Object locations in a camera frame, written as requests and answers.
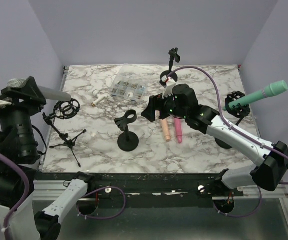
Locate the clear plastic parts box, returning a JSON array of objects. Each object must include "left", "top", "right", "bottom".
[{"left": 109, "top": 65, "right": 153, "bottom": 103}]

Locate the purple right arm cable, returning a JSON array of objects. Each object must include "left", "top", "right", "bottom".
[{"left": 162, "top": 66, "right": 288, "bottom": 218}]

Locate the small white cylinder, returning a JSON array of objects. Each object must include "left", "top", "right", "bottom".
[{"left": 91, "top": 89, "right": 109, "bottom": 107}]

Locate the teal microphone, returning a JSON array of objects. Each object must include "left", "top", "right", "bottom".
[{"left": 222, "top": 80, "right": 288, "bottom": 111}]

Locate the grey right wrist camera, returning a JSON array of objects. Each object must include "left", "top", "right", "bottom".
[{"left": 160, "top": 76, "right": 176, "bottom": 99}]

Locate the black right shock mount stand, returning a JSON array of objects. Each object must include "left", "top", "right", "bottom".
[{"left": 215, "top": 91, "right": 250, "bottom": 150}]

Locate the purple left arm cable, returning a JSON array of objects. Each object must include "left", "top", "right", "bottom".
[{"left": 0, "top": 144, "right": 30, "bottom": 240}]

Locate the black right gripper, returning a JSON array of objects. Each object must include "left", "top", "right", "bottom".
[{"left": 141, "top": 89, "right": 188, "bottom": 122}]

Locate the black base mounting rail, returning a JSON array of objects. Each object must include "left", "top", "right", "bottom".
[{"left": 62, "top": 172, "right": 244, "bottom": 209}]

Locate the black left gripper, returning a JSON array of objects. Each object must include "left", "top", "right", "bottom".
[{"left": 0, "top": 74, "right": 47, "bottom": 157}]

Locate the black desk mic stand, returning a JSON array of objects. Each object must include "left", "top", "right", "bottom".
[
  {"left": 159, "top": 47, "right": 180, "bottom": 88},
  {"left": 114, "top": 109, "right": 139, "bottom": 152}
]

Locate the pink microphone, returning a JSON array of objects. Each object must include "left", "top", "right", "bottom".
[{"left": 173, "top": 118, "right": 182, "bottom": 144}]

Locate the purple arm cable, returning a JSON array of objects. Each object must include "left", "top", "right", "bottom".
[
  {"left": 162, "top": 66, "right": 288, "bottom": 218},
  {"left": 0, "top": 144, "right": 30, "bottom": 240}
]

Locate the black shock mount stand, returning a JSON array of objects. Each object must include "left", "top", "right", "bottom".
[
  {"left": 215, "top": 91, "right": 250, "bottom": 150},
  {"left": 42, "top": 98, "right": 86, "bottom": 168}
]

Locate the silver condenser microphone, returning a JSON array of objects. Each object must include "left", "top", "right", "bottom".
[{"left": 7, "top": 78, "right": 72, "bottom": 102}]

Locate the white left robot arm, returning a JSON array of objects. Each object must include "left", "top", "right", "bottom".
[{"left": 0, "top": 76, "right": 95, "bottom": 240}]

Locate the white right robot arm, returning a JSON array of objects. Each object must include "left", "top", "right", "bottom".
[{"left": 141, "top": 84, "right": 288, "bottom": 196}]

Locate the beige microphone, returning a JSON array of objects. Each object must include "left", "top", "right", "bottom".
[{"left": 160, "top": 119, "right": 171, "bottom": 142}]

